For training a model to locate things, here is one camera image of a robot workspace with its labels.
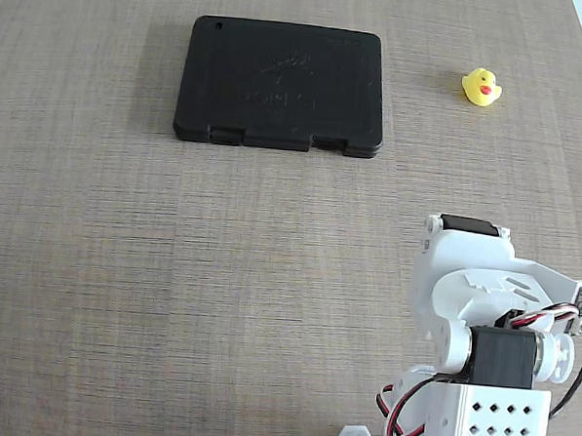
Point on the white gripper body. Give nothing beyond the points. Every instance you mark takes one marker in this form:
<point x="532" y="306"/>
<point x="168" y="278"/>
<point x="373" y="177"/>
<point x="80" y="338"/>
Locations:
<point x="466" y="249"/>

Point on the yellow rubber duck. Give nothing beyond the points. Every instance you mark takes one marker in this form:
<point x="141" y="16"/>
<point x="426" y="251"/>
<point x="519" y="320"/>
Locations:
<point x="478" y="91"/>

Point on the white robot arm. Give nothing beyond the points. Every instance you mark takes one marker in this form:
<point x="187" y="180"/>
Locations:
<point x="498" y="370"/>

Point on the black square plastic plate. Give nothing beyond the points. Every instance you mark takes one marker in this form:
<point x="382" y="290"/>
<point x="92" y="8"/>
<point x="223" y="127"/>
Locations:
<point x="278" y="85"/>

